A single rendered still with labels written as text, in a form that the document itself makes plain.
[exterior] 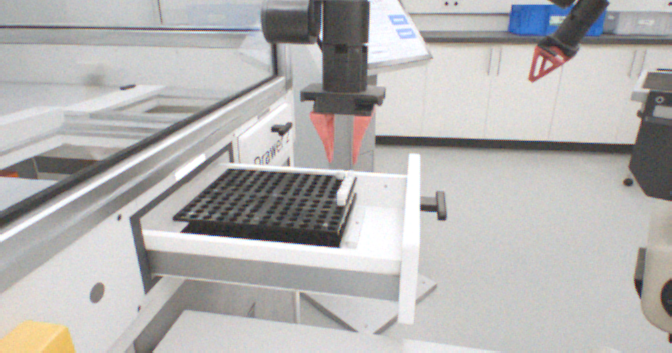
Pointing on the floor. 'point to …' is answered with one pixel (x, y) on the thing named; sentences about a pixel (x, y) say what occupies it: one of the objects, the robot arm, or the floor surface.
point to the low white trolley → (282, 338)
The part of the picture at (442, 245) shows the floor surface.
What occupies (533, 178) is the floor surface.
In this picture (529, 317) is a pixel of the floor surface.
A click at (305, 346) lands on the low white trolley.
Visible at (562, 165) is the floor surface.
